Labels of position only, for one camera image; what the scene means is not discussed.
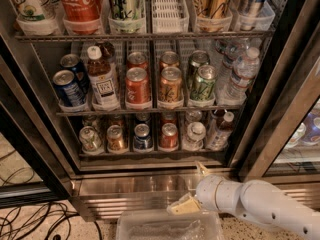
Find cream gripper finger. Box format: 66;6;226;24
167;193;201;215
195;161;210;177

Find red coke can bottom front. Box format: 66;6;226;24
160;123;178;148

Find red coke can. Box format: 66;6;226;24
160;123;178;148
161;112;177;125
126;51;148;70
125;67;150;104

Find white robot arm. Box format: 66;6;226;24
167;162;320;240

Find tea bottle bottom shelf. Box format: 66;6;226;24
206;112;234;151

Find red coke can bottom rear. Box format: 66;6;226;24
161;112;177;125

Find blue pepsi can bottom front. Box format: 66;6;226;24
134;124;153;150

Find blue pepsi can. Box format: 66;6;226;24
135;113;151;126
53;70;85;107
134;124;153;150
60;54;90;94

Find green can middle front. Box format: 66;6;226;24
190;65;217;101

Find right fridge glass door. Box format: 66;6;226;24
230;0;320;185

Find fridge glass door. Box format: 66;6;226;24
230;0;320;185
0;57;70;209

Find blue pepsi can bottom rear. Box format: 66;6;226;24
135;113;151;126

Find orange can middle front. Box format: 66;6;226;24
159;67;182;103

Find orange can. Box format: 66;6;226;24
107;125;127;151
159;67;182;103
159;51;180;70
108;114;126;127

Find steel fridge base grille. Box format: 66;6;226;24
70;164;320;221

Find orange can bottom front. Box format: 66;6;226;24
107;125;127;151

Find orange can bottom rear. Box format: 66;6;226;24
108;114;126;127

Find white can behind door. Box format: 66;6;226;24
285;123;306;149

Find red coke can middle front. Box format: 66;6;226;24
125;67;150;104

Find blue can behind door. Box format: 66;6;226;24
301;113;320;145

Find green can middle rear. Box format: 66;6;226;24
187;50;210;86

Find green white can bottom front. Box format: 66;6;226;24
79;126;102;152

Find green white can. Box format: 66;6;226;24
82;115;100;130
79;126;102;152

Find orange can middle rear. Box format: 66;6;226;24
159;51;180;70

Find green white can bottom rear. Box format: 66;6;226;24
82;115;100;130

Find red coke can middle rear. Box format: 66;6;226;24
126;51;148;70

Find left fridge glass door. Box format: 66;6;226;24
0;57;70;209

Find blue pepsi can middle front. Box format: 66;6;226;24
53;70;85;107

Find blue pepsi can middle rear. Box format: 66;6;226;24
60;54;90;94

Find silver tall can top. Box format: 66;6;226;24
234;0;266;31

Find green tall can top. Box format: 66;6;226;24
111;0;143;21

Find red coca-cola can top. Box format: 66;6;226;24
61;0;102;22

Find white 7up can top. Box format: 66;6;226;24
12;0;55;21

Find water bottle bottom front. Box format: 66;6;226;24
182;122;206;151

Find water bottle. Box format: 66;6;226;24
226;47;260;100
182;122;206;151
215;38;250;85
185;110;203;123

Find clear plastic bin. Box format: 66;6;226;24
116;209;225;240

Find water bottle bottom rear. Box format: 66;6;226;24
185;110;203;123

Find water bottle middle front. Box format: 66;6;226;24
226;47;260;100

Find water bottle middle rear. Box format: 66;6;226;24
215;38;250;85

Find brown tea bottle middle front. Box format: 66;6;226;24
87;46;118;106

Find brown tea bottle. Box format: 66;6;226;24
87;46;118;106
96;41;116;67

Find brown tea bottle middle rear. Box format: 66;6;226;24
96;41;116;67

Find empty white plastic tray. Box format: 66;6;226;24
151;0;189;34

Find middle wire shelf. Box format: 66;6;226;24
56;105;242;117

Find wire shelf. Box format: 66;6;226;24
14;30;274;43
56;105;242;117

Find black floor cables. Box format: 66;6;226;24
0;148;103;240

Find top wire shelf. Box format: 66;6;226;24
14;30;274;43

